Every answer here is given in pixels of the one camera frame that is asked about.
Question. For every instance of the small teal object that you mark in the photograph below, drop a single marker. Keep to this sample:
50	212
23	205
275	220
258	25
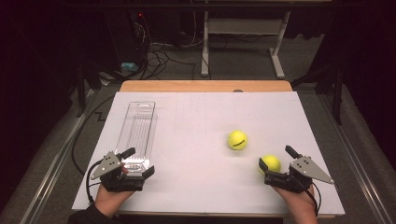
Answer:
129	66

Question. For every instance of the aluminium rail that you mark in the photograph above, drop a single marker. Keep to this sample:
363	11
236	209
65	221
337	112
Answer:
358	174
53	168

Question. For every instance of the person's right hand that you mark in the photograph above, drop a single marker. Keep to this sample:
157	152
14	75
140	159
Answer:
295	200

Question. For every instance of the yellow tennis ball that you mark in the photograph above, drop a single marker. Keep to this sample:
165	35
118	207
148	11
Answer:
237	140
272	163

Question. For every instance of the black computer tower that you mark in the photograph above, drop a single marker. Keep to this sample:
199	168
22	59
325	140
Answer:
124	37

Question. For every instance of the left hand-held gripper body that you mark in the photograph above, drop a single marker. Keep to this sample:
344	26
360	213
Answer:
109	165

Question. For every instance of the black stand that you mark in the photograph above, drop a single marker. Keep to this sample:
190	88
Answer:
81	93
337	99

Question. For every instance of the white metal desk frame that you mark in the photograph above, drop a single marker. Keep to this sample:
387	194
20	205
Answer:
243	26

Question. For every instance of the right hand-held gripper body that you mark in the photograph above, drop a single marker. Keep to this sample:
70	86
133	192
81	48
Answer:
306	169

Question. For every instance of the white board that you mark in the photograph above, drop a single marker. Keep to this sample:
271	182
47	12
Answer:
202	177

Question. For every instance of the person's left hand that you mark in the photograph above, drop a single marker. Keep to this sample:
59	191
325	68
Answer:
110	200

